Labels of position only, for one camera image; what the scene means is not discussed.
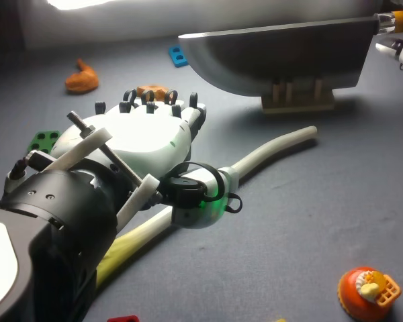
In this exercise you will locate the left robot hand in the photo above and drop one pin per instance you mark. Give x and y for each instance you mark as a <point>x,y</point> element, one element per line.
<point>144,134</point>

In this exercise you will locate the long leek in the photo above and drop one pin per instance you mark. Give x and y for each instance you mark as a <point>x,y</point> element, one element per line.
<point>272,147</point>

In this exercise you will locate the toy fried chicken leg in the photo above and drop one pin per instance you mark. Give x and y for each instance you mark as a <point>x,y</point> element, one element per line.
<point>82,80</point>

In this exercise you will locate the blue four-hole square block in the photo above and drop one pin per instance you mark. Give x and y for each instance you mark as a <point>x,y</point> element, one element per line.
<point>178,57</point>

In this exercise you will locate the green pentagon block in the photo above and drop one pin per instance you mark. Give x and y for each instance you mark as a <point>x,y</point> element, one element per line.
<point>43,141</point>

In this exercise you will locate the white backdrop board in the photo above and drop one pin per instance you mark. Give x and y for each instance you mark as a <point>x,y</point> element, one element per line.
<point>154,20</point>

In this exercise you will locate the wooden peg board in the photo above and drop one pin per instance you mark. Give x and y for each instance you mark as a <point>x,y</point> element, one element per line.
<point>299,105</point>

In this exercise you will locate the grey table cloth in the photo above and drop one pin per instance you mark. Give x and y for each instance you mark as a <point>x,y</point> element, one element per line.
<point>289,218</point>

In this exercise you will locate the red toy block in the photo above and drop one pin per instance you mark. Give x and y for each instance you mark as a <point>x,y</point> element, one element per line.
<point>122,319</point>

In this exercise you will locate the yellow two-hole rectangle block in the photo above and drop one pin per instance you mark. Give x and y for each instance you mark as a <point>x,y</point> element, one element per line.
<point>280,320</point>

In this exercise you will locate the orange toy cake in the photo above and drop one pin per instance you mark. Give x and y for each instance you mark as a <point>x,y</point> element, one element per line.
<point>366,295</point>

